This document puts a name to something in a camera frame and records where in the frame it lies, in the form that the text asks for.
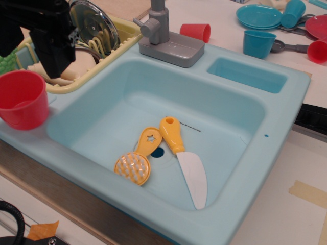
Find teal cup tipped over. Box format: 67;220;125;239
281;0;306;28

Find grey toy spoon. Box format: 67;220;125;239
270;39;309;54

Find black cable bottom left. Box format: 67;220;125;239
0;200;26;242

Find red plastic cup near gripper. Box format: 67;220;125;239
1;70;49;130

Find teal plate stack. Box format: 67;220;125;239
236;4;282;30

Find cream toy utensil in rack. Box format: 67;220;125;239
27;50;96;86

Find light blue toy sink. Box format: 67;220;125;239
1;44;310;244

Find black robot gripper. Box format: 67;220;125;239
1;1;77;78

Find silver pot lid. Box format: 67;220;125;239
68;1;121;55

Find red cup at right edge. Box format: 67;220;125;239
307;39;326;64

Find orange tape piece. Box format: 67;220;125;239
27;221;59;241

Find red plate at right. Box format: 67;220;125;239
305;15;327;39

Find green toy corn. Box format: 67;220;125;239
0;48;18;75

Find black object right edge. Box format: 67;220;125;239
295;104;326;134

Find grey toy faucet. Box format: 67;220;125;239
133;1;205;68

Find yellow handled toy knife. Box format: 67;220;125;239
159;116;208;210

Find red cup lying sideways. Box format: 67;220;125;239
179;23;211;43

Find teal cup upright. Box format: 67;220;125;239
243;30;276;59

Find yellow toy dish brush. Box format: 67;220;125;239
113;127;162;186

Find masking tape strip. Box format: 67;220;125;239
289;180;327;209

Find pale yellow dish rack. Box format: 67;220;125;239
15;17;144;94

